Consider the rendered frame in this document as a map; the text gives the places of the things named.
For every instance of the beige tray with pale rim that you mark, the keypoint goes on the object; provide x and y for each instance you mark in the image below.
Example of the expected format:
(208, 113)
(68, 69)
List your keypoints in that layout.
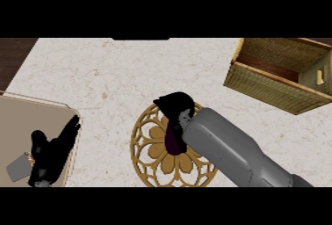
(21, 126)

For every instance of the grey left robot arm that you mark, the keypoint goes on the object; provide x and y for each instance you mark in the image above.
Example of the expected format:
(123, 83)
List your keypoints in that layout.
(42, 184)

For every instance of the dark purple eggplant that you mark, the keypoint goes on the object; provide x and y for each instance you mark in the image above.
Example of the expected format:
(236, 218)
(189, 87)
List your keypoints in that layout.
(174, 145)

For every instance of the round gold openwork placemat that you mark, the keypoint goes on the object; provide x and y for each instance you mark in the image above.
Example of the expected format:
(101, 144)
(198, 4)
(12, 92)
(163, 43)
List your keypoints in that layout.
(155, 152)

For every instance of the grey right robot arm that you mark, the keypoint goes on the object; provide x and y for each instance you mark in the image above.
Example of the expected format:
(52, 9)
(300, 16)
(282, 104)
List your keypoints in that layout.
(233, 152)

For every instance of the rectangular wicker basket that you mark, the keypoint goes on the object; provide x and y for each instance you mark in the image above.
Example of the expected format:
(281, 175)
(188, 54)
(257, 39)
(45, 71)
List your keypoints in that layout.
(267, 85)

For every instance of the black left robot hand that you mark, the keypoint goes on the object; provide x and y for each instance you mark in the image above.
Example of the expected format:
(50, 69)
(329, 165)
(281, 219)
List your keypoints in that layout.
(53, 152)

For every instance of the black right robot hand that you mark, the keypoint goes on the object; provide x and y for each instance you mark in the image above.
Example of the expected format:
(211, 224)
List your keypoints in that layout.
(174, 104)

